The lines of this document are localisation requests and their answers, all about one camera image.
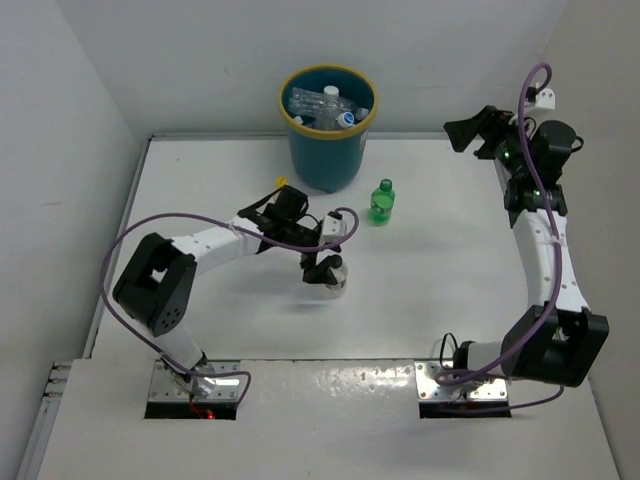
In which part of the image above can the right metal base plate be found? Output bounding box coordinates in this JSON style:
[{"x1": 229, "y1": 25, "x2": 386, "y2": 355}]
[{"x1": 414, "y1": 359, "x2": 508, "y2": 406}]

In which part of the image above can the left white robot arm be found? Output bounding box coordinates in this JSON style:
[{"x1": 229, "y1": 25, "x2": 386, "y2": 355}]
[{"x1": 113, "y1": 186, "x2": 347, "y2": 378}]

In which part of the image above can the bottle with blue label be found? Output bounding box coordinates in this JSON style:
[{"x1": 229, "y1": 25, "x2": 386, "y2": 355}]
[{"x1": 336, "y1": 111, "x2": 356, "y2": 130}]

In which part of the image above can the blue bin yellow rim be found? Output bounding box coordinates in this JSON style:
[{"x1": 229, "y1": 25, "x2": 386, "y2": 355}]
[{"x1": 278, "y1": 64, "x2": 379, "y2": 193}]

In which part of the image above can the green plastic bottle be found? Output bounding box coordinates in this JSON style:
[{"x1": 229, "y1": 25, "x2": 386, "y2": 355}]
[{"x1": 369, "y1": 178, "x2": 396, "y2": 226}]

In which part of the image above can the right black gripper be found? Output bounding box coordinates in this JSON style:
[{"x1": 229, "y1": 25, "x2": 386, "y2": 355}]
[{"x1": 445, "y1": 105, "x2": 537, "y2": 179}]

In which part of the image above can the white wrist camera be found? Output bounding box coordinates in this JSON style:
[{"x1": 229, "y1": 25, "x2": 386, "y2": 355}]
[
  {"x1": 319, "y1": 212, "x2": 348, "y2": 251},
  {"x1": 525, "y1": 87, "x2": 556, "y2": 114}
]

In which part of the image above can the small bottle black cap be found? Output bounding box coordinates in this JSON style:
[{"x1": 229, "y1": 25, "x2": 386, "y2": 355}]
[{"x1": 325, "y1": 255, "x2": 348, "y2": 299}]

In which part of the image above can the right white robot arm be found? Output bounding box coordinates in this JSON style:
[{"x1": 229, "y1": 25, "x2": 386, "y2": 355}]
[{"x1": 440, "y1": 106, "x2": 609, "y2": 388}]

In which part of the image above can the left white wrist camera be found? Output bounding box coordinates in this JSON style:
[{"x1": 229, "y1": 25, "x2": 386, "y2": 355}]
[{"x1": 319, "y1": 212, "x2": 348, "y2": 251}]

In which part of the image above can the square clear bottle white cap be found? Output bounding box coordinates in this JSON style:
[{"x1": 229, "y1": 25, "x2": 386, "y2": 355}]
[{"x1": 314, "y1": 85, "x2": 342, "y2": 131}]

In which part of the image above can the small bottle yellow cap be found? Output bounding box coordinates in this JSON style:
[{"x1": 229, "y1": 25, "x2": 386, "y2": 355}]
[{"x1": 276, "y1": 176, "x2": 289, "y2": 188}]

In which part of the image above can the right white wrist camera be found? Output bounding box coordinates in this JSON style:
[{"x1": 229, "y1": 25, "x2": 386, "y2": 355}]
[{"x1": 525, "y1": 87, "x2": 556, "y2": 114}]

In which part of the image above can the metal base plate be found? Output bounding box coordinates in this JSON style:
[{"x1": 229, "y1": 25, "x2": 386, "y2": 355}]
[
  {"x1": 148, "y1": 360, "x2": 243, "y2": 405},
  {"x1": 414, "y1": 359, "x2": 508, "y2": 406}
]

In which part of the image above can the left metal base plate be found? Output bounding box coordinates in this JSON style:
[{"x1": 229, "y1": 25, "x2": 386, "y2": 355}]
[{"x1": 148, "y1": 360, "x2": 243, "y2": 405}]

